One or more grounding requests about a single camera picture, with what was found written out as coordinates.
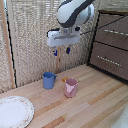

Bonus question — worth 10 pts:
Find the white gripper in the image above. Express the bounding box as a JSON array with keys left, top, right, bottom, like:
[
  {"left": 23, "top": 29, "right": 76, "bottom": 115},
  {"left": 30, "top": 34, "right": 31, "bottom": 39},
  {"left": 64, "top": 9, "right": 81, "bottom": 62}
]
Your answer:
[{"left": 45, "top": 27, "right": 82, "bottom": 57}]

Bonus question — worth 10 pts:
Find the silver drawer handle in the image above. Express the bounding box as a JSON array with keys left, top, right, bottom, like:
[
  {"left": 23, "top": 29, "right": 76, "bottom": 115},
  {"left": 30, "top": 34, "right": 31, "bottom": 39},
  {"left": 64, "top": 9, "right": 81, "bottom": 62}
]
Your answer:
[
  {"left": 103, "top": 29, "right": 128, "bottom": 37},
  {"left": 96, "top": 55, "right": 123, "bottom": 67}
]

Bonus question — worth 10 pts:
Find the woven screen panel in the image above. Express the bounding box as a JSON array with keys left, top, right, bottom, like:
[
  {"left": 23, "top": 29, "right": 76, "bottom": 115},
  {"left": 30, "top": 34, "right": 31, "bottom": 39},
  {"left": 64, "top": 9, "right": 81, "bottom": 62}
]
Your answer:
[
  {"left": 62, "top": 0, "right": 102, "bottom": 73},
  {"left": 7, "top": 0, "right": 63, "bottom": 87}
]

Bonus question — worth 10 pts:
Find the small orange object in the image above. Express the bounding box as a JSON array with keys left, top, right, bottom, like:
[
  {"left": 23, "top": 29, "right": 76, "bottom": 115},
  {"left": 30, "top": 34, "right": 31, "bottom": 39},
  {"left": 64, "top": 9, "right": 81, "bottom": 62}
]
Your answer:
[{"left": 61, "top": 76, "right": 69, "bottom": 83}]

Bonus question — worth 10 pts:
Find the blue mug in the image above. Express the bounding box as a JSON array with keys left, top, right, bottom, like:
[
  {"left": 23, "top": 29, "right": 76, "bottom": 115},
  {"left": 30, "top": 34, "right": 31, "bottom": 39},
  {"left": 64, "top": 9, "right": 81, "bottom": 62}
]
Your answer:
[{"left": 42, "top": 71, "right": 58, "bottom": 90}]

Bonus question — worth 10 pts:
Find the pink mug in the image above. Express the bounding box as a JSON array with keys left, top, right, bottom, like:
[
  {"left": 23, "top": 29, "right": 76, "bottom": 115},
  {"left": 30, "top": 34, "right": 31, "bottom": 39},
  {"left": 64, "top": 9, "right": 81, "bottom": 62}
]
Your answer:
[{"left": 63, "top": 77, "right": 80, "bottom": 99}]

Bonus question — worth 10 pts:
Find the white plate with patterned rim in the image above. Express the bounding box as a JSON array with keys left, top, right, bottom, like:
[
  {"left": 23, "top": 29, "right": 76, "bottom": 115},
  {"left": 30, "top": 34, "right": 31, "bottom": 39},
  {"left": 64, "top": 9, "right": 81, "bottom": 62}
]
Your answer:
[{"left": 0, "top": 95, "right": 36, "bottom": 128}]

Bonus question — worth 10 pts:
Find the white board surface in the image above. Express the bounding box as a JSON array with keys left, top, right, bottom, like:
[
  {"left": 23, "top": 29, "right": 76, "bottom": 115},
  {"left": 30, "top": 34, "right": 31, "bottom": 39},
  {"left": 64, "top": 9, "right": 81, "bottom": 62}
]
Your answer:
[{"left": 110, "top": 104, "right": 128, "bottom": 128}]

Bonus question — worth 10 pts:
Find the dark frame drawer cabinet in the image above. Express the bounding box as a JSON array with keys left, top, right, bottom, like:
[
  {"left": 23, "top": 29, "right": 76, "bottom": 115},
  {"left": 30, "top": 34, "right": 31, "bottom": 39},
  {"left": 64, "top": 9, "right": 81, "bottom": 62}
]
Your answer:
[{"left": 87, "top": 9, "right": 128, "bottom": 83}]

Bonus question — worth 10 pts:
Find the black cable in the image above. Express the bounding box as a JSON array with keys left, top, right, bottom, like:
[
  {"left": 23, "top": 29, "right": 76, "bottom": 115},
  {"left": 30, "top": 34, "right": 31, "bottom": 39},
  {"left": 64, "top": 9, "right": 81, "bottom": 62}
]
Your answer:
[{"left": 79, "top": 14, "right": 128, "bottom": 36}]

